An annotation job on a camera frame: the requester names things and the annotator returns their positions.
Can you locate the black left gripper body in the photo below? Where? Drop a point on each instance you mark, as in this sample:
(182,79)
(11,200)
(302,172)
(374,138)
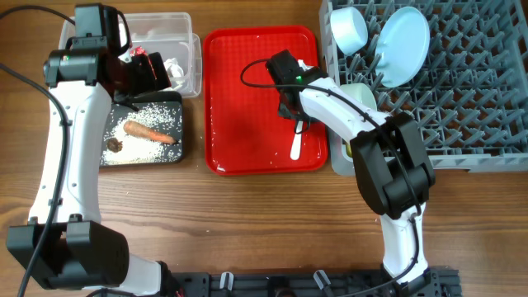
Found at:
(139,77)

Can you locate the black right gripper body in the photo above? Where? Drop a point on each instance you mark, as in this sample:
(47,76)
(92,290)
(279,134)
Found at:
(293,114)

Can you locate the white plastic spoon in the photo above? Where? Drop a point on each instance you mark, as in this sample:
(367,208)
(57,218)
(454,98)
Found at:
(297,140)

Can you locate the carrot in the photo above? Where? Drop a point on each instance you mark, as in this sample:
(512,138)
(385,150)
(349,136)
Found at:
(138,130)

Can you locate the green bowl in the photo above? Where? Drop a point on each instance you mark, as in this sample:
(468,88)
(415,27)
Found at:
(361,93)

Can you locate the light blue bowl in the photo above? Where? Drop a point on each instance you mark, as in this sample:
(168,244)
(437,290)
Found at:
(348,29)

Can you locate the light blue plate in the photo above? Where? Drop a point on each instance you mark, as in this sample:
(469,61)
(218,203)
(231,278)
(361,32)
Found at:
(402,46)

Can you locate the red snack wrapper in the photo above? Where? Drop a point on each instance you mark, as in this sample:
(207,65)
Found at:
(137,51)

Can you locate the yellow cup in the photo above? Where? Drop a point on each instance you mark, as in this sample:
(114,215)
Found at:
(348,150)

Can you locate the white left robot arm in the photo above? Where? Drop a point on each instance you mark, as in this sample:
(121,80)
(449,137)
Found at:
(64,245)

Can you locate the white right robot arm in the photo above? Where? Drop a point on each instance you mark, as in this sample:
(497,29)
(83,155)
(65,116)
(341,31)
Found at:
(393,172)

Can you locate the clear plastic bin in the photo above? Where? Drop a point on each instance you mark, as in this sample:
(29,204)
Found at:
(173,41)

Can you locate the spilled white rice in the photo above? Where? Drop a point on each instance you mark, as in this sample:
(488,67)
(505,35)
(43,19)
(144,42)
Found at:
(164,117)

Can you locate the red serving tray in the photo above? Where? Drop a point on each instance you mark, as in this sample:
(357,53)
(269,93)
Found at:
(244,134)

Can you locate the black tray bin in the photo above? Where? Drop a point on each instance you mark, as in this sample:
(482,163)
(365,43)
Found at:
(148,130)

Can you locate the brown food scrap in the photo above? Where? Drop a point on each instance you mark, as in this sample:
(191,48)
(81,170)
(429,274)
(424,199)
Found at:
(114,145)

